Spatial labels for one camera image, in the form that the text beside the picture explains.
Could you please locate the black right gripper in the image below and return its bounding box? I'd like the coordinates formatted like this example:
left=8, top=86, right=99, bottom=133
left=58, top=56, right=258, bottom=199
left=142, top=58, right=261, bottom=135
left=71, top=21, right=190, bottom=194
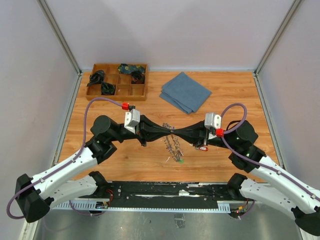
left=171, top=119, right=238, bottom=150

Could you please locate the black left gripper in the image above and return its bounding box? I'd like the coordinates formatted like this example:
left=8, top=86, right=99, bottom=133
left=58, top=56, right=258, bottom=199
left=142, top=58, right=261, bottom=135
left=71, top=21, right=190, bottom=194
left=109, top=114, right=171, bottom=147

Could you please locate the key with red tag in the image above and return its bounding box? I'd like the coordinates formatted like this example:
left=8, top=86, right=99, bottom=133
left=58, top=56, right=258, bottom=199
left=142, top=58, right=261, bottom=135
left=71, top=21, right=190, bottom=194
left=195, top=146, right=208, bottom=152

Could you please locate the metal disc with keyrings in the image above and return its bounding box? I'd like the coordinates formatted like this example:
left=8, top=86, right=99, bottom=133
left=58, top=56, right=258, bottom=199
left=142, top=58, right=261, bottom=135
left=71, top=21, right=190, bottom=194
left=164, top=134, right=184, bottom=163

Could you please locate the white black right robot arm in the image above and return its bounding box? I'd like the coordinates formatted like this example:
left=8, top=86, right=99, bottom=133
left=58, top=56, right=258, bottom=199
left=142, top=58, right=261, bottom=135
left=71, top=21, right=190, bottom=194
left=170, top=120, right=320, bottom=237

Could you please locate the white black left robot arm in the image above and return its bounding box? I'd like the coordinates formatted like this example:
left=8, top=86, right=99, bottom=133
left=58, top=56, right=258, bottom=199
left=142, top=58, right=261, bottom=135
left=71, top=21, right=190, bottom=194
left=13, top=111, right=173, bottom=223

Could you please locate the folded blue cloth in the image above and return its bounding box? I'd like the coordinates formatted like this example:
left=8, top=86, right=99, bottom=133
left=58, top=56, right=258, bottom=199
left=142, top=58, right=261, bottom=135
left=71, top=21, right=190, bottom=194
left=159, top=72, right=212, bottom=114

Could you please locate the dark rolled cloth right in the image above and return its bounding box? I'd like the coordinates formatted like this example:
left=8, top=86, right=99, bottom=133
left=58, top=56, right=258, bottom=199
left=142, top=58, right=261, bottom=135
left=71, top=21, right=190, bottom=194
left=130, top=70, right=145, bottom=84

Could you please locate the dark rolled cloth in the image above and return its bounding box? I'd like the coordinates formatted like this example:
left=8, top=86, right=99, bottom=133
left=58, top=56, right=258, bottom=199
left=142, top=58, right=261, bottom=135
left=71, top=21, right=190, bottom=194
left=130, top=70, right=145, bottom=84
left=86, top=69, right=105, bottom=87
left=101, top=82, right=116, bottom=96

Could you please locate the wooden compartment tray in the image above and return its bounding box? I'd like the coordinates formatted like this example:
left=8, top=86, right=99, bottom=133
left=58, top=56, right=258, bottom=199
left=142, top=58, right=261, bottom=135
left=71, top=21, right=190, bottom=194
left=86, top=63, right=148, bottom=103

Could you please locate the dark rolled cloth middle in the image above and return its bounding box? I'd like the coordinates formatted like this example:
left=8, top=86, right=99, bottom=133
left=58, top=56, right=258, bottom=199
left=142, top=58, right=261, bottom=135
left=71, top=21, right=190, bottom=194
left=101, top=82, right=116, bottom=96

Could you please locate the blue yellow patterned cloth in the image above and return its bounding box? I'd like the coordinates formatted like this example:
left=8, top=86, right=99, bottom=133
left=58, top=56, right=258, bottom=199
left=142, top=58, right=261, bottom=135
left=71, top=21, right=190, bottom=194
left=117, top=63, right=146, bottom=75

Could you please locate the dark rolled cloth left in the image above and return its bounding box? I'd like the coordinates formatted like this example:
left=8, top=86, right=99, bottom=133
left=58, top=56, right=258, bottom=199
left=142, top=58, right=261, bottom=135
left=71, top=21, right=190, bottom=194
left=86, top=69, right=105, bottom=87

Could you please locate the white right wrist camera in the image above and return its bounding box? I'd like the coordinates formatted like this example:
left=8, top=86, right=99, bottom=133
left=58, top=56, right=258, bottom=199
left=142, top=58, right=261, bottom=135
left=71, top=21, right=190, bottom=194
left=204, top=112, right=224, bottom=137

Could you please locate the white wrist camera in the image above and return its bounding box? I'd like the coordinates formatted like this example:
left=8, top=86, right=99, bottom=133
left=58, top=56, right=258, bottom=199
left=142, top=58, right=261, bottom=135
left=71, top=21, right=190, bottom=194
left=121, top=102, right=141, bottom=134
left=204, top=112, right=224, bottom=137

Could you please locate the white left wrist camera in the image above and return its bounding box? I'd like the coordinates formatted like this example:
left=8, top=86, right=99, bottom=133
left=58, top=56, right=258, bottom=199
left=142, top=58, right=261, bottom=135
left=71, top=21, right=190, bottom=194
left=121, top=102, right=141, bottom=134

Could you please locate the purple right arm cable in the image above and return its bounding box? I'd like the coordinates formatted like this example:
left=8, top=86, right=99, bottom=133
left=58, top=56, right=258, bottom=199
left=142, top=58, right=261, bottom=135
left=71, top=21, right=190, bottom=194
left=219, top=103, right=320, bottom=201

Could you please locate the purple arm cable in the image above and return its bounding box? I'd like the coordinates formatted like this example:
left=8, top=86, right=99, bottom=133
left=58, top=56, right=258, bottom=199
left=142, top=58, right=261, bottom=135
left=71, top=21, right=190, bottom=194
left=6, top=97, right=125, bottom=219
left=219, top=103, right=320, bottom=201

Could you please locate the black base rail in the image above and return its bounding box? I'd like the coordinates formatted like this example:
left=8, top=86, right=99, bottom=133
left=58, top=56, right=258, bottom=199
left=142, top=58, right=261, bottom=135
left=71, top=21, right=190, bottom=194
left=86, top=181, right=246, bottom=212

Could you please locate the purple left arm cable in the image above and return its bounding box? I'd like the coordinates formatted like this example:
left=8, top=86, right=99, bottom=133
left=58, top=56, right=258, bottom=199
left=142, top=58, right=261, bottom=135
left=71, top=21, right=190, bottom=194
left=6, top=97, right=125, bottom=219

